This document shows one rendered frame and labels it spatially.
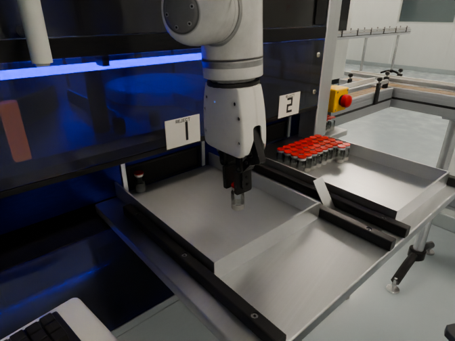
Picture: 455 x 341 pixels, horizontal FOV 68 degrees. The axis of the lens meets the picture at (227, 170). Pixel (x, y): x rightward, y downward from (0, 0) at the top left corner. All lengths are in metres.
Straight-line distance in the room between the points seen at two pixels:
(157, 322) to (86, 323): 0.34
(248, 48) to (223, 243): 0.32
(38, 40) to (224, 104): 0.25
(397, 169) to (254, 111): 0.57
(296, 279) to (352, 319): 1.21
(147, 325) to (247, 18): 0.73
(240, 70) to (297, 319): 0.33
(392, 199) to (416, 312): 1.13
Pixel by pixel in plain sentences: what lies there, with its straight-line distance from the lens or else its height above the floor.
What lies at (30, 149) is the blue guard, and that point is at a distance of 0.60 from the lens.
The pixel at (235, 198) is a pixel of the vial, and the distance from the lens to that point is 0.55.
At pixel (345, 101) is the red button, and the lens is 1.11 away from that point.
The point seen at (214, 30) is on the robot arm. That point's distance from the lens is 0.39.
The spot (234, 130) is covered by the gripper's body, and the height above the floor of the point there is 1.10.
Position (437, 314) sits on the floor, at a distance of 1.92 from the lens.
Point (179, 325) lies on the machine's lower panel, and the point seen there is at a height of 0.49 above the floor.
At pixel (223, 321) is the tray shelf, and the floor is 0.88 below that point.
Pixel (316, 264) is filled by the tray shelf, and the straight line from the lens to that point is 0.57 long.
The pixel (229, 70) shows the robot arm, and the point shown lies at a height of 1.18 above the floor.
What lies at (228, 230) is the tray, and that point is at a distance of 0.63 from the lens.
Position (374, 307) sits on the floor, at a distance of 1.83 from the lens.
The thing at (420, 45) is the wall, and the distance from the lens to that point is 9.37.
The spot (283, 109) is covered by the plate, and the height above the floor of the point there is 1.01.
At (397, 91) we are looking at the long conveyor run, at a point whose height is 0.92.
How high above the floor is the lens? 1.24
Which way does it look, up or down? 25 degrees down
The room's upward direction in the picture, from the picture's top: straight up
